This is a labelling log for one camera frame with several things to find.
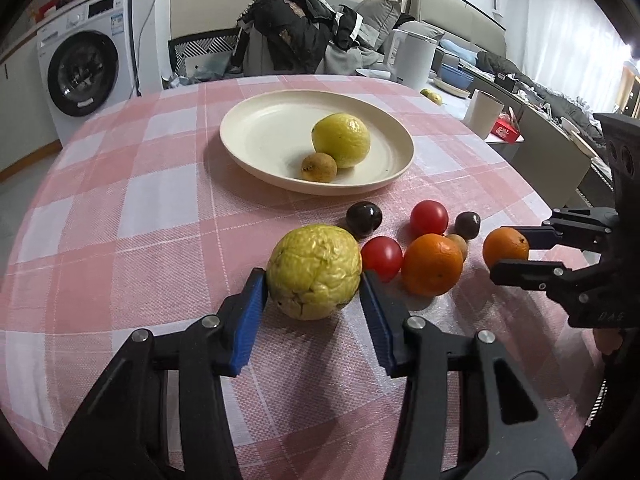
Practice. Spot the black jacket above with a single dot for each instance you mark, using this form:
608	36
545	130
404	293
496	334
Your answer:
290	30

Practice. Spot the white cup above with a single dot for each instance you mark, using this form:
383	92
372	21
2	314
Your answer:
482	112

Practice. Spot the yellow-green citrus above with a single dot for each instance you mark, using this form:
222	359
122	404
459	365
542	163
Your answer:
342	140

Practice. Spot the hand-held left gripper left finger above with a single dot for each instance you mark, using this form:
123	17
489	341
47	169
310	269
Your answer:
247	320

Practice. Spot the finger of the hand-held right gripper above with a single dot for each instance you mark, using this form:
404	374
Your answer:
525	274
540	237

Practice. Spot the black patterned chair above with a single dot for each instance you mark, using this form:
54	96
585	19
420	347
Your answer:
200	50

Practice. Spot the white base cabinet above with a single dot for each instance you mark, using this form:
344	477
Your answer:
20	110

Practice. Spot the orange mandarin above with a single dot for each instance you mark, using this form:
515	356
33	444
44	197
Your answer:
504	247
432	265

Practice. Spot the red tomato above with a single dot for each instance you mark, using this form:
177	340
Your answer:
429	217
381	258

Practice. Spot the cream dish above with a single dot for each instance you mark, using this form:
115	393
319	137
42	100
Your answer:
450	91

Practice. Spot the small dark plum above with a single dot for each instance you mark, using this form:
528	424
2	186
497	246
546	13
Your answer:
467	225

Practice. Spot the dark green jacket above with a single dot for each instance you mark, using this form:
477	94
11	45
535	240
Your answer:
500	65

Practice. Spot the cream round plate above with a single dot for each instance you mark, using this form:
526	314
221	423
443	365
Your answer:
270	130

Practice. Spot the large dark plum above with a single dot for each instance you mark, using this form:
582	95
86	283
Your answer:
364	217

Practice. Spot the white electric kettle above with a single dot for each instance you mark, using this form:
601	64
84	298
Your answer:
412	60

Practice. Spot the white curtain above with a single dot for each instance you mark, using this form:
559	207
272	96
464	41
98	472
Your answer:
575	35

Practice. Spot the red packet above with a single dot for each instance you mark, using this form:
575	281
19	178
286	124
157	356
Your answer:
506	130

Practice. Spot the person's right hand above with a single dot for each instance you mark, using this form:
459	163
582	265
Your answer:
607	345

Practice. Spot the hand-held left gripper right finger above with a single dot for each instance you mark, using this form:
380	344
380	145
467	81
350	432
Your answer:
380	320

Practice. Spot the grey hooded jacket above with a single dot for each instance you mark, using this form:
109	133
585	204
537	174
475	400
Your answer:
350	60

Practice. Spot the pink plaid tablecloth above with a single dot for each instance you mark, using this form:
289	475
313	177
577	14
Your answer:
125	220

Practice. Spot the grey pillow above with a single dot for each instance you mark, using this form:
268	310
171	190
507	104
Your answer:
380	12

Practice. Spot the small yellow fruit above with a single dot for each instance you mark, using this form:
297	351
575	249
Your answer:
437	99

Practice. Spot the wrinkled pale yellow fruit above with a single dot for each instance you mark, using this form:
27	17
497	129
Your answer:
314	272

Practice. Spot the small brown round fruit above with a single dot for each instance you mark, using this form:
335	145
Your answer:
319	167
461	246

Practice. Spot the small green fruit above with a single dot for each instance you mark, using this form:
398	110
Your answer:
426	93

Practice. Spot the blue bowl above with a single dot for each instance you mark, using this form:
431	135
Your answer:
456	76

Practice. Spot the beige sofa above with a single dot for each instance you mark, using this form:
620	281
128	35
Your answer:
465	25

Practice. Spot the white washing machine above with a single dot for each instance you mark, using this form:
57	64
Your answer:
85	60

